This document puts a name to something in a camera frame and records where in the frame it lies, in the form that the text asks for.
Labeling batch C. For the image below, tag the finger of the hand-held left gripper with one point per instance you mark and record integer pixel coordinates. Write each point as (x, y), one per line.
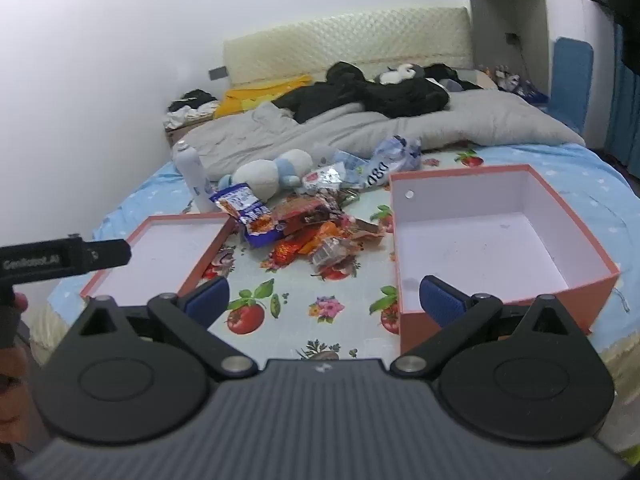
(112, 254)

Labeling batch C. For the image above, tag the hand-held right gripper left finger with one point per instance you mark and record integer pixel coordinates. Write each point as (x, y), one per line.
(207, 300)

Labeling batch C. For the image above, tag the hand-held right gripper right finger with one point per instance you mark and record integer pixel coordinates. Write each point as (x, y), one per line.
(442, 302)

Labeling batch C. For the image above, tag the shallow orange box lid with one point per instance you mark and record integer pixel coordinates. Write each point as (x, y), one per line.
(155, 255)

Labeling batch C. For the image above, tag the deep orange cardboard box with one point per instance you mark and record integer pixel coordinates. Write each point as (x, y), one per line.
(480, 240)

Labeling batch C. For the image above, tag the blue purple snack packet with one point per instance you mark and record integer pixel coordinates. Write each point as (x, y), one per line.
(250, 215)

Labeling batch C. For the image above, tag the orange snack packet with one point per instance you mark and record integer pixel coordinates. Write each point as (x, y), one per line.
(300, 247)

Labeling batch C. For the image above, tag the clear dark snack packet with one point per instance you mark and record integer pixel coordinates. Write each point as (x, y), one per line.
(335, 255)

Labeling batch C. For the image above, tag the brown snack packet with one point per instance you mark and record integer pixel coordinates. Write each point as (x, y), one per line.
(305, 210)

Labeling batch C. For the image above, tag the white red snack packet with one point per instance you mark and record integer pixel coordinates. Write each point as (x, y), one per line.
(325, 178)

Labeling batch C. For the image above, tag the person's left hand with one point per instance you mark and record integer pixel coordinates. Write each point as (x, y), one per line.
(21, 303)

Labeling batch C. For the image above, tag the fruit print mat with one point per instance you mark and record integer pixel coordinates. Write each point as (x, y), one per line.
(310, 290)

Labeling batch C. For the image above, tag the white spray bottle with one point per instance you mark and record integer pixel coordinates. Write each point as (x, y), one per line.
(192, 175)

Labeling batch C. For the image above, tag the brown bedside cabinet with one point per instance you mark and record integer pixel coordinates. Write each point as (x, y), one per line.
(172, 135)

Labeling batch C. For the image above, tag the white blue plush toy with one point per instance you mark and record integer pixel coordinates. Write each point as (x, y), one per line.
(265, 172)

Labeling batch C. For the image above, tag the blue white plastic bag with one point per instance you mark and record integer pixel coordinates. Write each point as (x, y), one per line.
(392, 160)

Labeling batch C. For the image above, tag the light blue snack packet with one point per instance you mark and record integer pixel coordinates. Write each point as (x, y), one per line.
(352, 162)

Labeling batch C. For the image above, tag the pile of clothes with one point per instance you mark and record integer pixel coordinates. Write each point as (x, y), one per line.
(192, 105)

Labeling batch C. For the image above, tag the grey duvet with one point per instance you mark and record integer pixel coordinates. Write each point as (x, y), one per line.
(450, 120)

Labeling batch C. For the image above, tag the black jacket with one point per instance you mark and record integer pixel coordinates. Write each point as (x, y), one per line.
(400, 95)

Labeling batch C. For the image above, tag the dark grey cloth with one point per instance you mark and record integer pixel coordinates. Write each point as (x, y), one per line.
(452, 77)

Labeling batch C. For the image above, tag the cluster of small bottles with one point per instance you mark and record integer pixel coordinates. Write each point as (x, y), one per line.
(512, 82)

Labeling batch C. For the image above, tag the black white cloth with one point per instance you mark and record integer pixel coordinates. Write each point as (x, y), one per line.
(397, 75)

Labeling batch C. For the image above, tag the blue curtain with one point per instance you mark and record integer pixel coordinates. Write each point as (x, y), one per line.
(625, 110)

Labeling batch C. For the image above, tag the cream padded headboard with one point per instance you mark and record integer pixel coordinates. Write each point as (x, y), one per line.
(350, 35)

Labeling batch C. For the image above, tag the dark hanging clothes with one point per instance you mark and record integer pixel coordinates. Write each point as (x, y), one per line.
(617, 5)

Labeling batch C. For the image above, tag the grey wall socket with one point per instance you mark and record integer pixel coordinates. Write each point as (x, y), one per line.
(217, 73)

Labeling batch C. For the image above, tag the white wall cabinet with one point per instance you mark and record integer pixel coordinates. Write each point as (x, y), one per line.
(505, 15)

